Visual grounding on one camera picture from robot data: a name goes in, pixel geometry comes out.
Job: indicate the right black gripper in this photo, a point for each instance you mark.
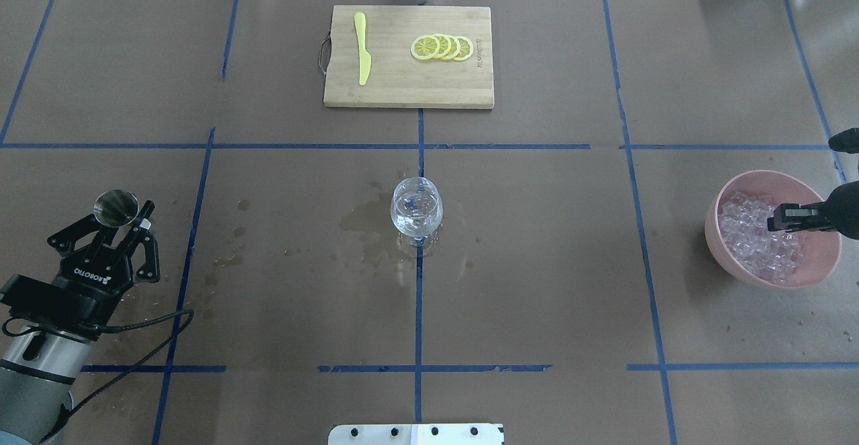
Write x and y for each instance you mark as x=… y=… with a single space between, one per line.
x=847 y=210

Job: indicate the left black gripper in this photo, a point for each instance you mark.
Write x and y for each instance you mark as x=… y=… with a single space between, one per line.
x=92 y=276

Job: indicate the steel jigger measuring cup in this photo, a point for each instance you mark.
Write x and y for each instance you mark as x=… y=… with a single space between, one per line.
x=119 y=208

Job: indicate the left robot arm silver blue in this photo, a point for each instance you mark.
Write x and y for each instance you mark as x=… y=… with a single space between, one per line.
x=38 y=370

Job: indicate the pile of clear ice cubes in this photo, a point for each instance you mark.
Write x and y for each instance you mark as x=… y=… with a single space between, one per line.
x=743 y=224

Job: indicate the clear wine glass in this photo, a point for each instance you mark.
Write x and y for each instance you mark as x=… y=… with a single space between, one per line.
x=416 y=211

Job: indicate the pink bowl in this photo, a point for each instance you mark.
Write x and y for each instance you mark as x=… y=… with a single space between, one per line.
x=821 y=251

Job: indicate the bamboo cutting board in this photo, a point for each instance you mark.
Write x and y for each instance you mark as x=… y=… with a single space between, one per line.
x=397 y=80

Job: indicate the yellow plastic knife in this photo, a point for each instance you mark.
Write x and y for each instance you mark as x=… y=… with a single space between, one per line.
x=364 y=57

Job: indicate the lemon slice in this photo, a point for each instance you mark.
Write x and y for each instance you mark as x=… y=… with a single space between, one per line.
x=453 y=48
x=444 y=46
x=425 y=47
x=466 y=48

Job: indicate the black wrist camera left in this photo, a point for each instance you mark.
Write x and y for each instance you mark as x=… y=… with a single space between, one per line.
x=63 y=304

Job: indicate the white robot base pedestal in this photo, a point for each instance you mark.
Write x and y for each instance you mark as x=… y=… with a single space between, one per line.
x=443 y=433

